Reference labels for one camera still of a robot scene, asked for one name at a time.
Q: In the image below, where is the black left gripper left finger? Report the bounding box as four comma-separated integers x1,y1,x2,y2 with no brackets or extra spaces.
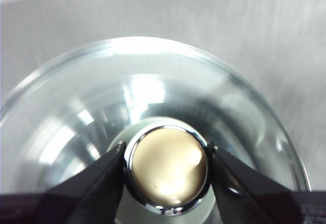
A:
33,141,127,224

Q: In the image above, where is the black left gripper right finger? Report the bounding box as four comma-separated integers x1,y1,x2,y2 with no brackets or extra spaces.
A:
208,146,304,224

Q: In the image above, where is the glass lid with green knob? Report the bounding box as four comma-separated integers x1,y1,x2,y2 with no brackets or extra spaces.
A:
0,36,312,224

